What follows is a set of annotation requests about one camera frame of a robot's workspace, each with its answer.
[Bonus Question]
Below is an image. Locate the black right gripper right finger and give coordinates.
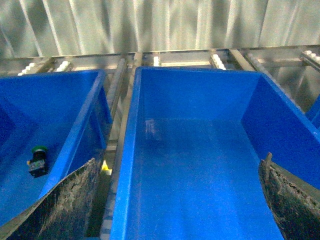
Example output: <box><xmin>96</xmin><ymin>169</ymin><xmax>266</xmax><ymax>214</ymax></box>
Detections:
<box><xmin>258</xmin><ymin>152</ymin><xmax>320</xmax><ymax>240</ymax></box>

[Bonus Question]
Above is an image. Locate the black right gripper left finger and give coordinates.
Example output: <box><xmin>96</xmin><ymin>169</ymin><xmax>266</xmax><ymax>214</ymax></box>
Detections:
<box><xmin>0</xmin><ymin>158</ymin><xmax>100</xmax><ymax>240</ymax></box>

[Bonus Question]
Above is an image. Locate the green button right pair right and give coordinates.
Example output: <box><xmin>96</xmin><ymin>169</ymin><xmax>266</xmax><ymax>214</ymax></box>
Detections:
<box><xmin>27</xmin><ymin>145</ymin><xmax>48</xmax><ymax>178</ymax></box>

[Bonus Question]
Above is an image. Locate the small blue bin far right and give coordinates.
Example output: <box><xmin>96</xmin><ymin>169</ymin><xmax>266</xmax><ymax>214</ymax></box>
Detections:
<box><xmin>305</xmin><ymin>95</ymin><xmax>320</xmax><ymax>130</ymax></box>

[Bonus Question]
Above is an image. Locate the blue button source bin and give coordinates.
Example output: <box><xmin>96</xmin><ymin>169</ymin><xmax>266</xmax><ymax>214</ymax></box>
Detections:
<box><xmin>0</xmin><ymin>69</ymin><xmax>112</xmax><ymax>225</ymax></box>

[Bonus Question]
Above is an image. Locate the blue target bin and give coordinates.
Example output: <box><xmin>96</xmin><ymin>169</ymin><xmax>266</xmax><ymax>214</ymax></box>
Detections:
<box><xmin>109</xmin><ymin>66</ymin><xmax>320</xmax><ymax>240</ymax></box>

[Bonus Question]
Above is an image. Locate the metal centre rail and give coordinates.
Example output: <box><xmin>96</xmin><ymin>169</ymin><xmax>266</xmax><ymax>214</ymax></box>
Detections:
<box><xmin>98</xmin><ymin>52</ymin><xmax>143</xmax><ymax>240</ymax></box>

